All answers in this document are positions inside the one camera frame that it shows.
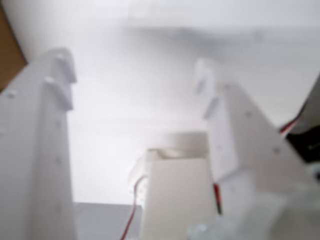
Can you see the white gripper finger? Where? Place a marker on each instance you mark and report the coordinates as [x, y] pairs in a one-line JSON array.
[[250, 140], [32, 150]]

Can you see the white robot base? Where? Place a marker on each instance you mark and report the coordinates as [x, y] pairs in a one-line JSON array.
[[175, 187]]

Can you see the brown cardboard box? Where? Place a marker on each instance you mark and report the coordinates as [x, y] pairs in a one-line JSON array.
[[10, 55]]

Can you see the black clamp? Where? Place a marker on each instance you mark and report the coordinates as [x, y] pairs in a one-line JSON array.
[[307, 142]]

